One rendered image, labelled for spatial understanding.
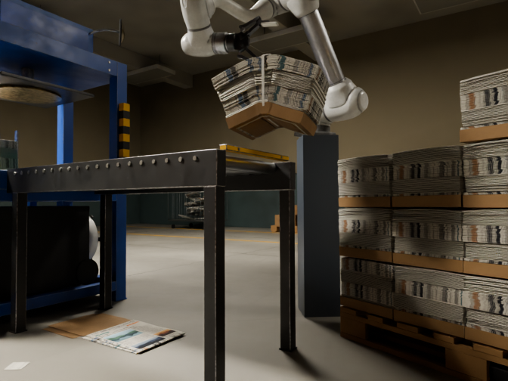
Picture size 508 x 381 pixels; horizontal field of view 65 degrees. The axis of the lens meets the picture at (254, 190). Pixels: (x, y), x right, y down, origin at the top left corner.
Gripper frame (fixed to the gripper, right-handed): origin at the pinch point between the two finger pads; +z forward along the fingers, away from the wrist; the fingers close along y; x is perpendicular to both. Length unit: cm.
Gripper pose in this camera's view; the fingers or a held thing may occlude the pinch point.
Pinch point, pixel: (274, 40)
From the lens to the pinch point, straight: 176.2
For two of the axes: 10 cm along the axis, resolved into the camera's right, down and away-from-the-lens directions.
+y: -0.6, 10.0, 0.2
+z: 9.5, 0.6, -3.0
